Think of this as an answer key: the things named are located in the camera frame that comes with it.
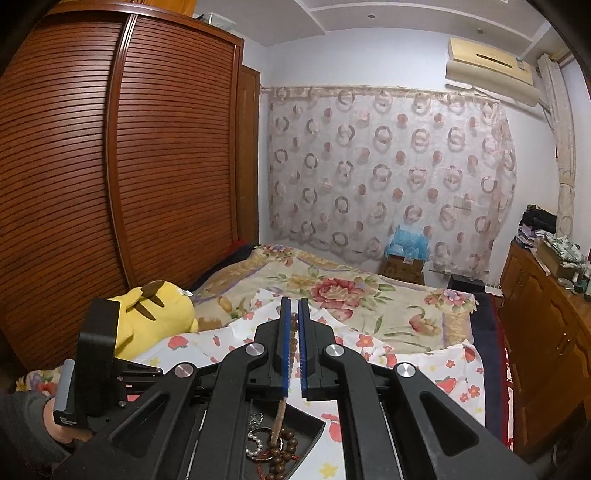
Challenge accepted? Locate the beige wall air conditioner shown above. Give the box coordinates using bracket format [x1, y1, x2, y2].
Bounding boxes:
[444, 37, 544, 106]

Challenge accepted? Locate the small wooden box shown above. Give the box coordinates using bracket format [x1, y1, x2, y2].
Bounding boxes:
[536, 240, 581, 278]

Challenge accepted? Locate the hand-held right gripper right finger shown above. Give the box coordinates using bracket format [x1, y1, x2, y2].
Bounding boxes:
[298, 298, 539, 480]

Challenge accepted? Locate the row of bottles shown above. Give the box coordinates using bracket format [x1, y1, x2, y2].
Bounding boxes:
[574, 261, 591, 296]

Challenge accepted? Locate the floral beige blanket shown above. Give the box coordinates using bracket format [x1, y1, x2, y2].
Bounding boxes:
[191, 244, 479, 352]

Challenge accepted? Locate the brown wooden bead bracelet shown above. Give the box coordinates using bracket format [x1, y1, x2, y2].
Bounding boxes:
[257, 311, 302, 480]

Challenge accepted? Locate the navy and red bedspread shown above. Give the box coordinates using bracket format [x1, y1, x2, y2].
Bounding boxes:
[470, 291, 516, 452]

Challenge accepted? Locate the black box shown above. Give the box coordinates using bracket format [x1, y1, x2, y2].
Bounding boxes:
[196, 398, 327, 480]

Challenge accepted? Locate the brown cardboard box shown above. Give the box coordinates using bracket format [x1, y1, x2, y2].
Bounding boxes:
[382, 254, 427, 286]

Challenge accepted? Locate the pile of dark clothes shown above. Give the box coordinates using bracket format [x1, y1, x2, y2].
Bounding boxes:
[517, 205, 560, 253]

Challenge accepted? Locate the green patterned cloth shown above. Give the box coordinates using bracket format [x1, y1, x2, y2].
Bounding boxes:
[542, 233, 585, 264]

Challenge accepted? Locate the tied beige curtain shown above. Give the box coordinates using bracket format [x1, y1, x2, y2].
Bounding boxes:
[537, 53, 581, 241]

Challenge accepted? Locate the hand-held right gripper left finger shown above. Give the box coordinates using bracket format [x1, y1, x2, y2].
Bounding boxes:
[55, 296, 293, 480]

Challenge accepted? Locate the person's left hand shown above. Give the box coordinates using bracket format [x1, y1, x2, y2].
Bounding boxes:
[43, 399, 77, 445]

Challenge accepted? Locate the white pearl necklace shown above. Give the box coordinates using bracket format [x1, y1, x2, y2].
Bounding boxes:
[245, 427, 278, 462]

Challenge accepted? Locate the long wooden cabinet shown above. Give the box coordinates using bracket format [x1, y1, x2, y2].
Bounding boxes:
[497, 240, 591, 463]

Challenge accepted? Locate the circle patterned sheer curtain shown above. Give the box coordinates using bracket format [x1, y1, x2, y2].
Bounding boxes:
[260, 85, 518, 285]

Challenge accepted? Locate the red string bracelet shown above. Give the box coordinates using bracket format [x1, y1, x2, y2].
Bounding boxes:
[255, 451, 279, 477]

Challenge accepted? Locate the clear storage box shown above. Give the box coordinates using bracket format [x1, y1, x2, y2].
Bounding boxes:
[203, 11, 238, 29]

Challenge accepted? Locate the brown slatted wooden wardrobe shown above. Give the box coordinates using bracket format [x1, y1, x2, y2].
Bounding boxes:
[0, 2, 262, 371]

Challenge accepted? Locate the strawberry printed white sheet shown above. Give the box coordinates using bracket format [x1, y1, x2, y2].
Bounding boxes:
[131, 288, 485, 480]

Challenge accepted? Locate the yellow plush toy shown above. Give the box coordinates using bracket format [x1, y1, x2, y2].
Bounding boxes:
[111, 279, 200, 361]

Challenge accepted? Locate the blue plastic bag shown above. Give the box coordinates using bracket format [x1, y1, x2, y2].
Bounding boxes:
[385, 224, 433, 262]

